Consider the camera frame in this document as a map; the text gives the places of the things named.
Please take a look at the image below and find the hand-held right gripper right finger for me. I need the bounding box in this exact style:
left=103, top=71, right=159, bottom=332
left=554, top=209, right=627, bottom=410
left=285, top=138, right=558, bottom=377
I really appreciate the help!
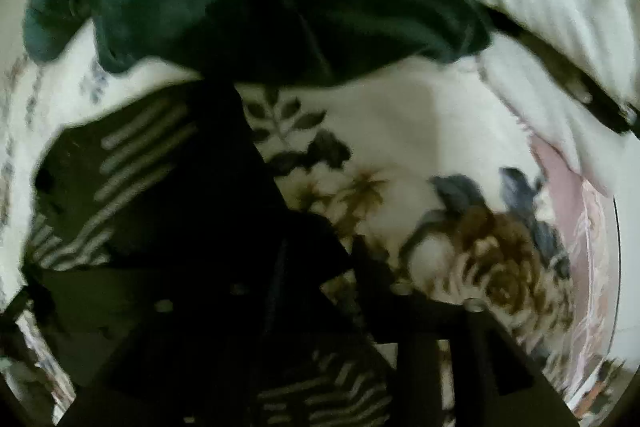
left=350, top=238, right=583, bottom=427

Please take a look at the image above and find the pink patterned cloth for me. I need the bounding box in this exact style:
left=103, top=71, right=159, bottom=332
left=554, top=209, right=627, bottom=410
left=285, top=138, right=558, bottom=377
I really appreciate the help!
left=530, top=137, right=621, bottom=388

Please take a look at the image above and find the dark strap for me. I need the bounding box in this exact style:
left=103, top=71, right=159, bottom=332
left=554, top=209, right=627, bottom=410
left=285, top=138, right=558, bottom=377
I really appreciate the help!
left=490, top=7, right=638, bottom=135

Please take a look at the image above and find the floral bedsheet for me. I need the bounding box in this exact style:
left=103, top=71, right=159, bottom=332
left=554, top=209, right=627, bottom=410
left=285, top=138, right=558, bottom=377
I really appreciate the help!
left=0, top=22, right=621, bottom=427

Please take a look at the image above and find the black striped garment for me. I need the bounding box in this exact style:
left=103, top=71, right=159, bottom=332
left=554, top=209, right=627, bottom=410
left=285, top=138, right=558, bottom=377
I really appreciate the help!
left=22, top=77, right=396, bottom=427

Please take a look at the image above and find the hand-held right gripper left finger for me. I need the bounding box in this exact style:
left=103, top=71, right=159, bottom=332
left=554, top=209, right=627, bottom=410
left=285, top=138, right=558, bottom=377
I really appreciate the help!
left=60, top=212, right=352, bottom=427

